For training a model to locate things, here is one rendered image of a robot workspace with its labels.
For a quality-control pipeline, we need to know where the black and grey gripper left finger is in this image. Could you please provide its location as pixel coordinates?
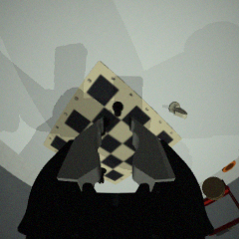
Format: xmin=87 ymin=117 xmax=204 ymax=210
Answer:
xmin=17 ymin=117 xmax=106 ymax=235

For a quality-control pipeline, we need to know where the beige and black chessboard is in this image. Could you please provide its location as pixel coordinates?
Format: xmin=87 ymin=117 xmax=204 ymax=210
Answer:
xmin=43 ymin=61 xmax=182 ymax=184

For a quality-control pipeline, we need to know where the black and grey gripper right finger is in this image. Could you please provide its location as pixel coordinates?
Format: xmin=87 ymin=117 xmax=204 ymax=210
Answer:
xmin=129 ymin=117 xmax=214 ymax=237

